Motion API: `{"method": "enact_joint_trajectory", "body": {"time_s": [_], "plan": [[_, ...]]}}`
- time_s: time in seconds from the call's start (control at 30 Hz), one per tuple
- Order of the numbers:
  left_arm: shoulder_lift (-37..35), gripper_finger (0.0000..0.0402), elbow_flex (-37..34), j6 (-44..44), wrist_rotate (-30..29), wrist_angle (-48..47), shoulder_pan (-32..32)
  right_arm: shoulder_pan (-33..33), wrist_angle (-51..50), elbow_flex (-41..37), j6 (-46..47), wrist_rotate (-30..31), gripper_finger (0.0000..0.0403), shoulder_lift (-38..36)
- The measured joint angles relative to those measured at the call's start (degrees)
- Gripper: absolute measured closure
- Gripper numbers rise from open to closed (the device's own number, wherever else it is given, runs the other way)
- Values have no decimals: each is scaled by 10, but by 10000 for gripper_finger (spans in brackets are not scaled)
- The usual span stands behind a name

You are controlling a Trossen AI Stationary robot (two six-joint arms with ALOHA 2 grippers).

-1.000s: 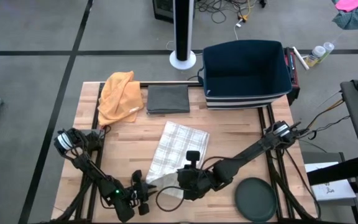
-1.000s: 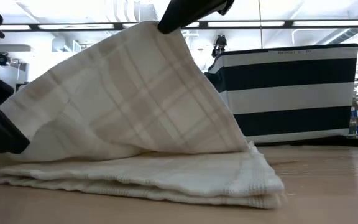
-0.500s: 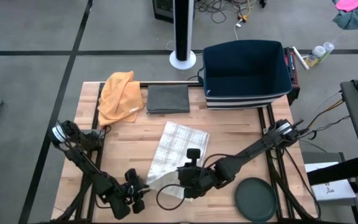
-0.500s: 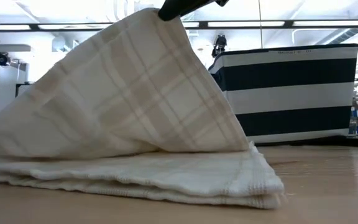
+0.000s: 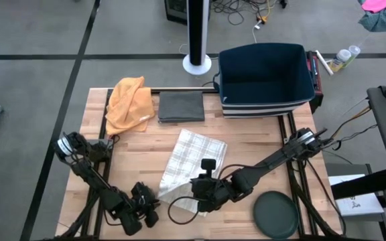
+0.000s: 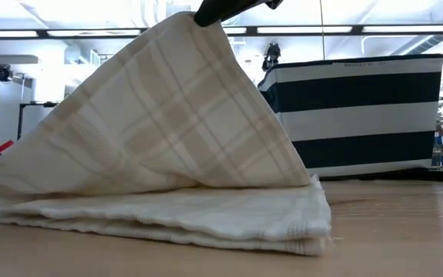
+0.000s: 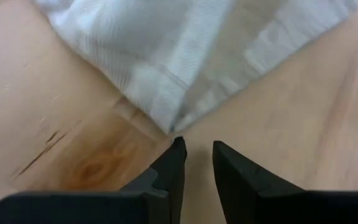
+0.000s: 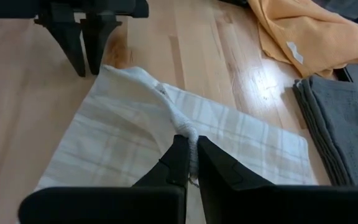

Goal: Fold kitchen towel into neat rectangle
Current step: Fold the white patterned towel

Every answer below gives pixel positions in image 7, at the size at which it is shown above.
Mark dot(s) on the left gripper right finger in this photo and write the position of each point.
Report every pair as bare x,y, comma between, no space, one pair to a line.
259,205

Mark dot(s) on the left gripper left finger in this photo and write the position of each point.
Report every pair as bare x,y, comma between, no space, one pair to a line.
104,208

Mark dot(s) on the white cloth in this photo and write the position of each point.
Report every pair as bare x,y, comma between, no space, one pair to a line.
166,46

